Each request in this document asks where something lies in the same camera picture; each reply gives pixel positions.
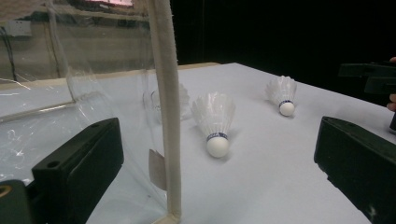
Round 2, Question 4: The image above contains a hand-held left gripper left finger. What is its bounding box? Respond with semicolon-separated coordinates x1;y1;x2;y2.
31;117;124;224

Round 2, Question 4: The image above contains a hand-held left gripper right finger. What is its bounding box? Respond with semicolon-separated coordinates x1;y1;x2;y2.
313;116;396;224

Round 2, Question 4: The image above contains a white shuttlecock blue band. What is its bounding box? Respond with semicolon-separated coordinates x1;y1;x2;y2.
143;83;191;124
264;75;298;118
191;91;236;159

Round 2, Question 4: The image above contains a clear plastic bag beige trim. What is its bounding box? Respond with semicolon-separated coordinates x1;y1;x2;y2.
0;0;183;224

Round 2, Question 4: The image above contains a beige long cabinet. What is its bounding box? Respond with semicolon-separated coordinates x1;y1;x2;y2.
0;12;150;91

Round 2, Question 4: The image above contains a monitor with pink screen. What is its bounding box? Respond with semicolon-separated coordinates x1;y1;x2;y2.
83;0;134;7

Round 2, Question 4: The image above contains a black power cable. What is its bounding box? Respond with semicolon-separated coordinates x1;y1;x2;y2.
0;27;18;82

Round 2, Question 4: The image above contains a white wall outlet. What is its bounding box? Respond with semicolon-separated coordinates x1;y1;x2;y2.
6;20;33;37

